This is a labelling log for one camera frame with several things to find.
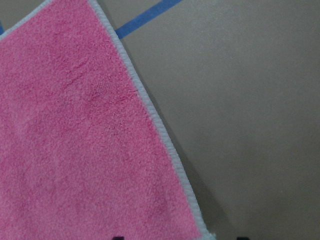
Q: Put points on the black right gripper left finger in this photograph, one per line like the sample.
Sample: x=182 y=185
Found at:
x=118 y=238

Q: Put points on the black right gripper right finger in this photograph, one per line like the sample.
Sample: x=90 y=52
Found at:
x=242 y=238

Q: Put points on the pink and grey towel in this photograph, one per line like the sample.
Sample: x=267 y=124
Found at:
x=84 y=154

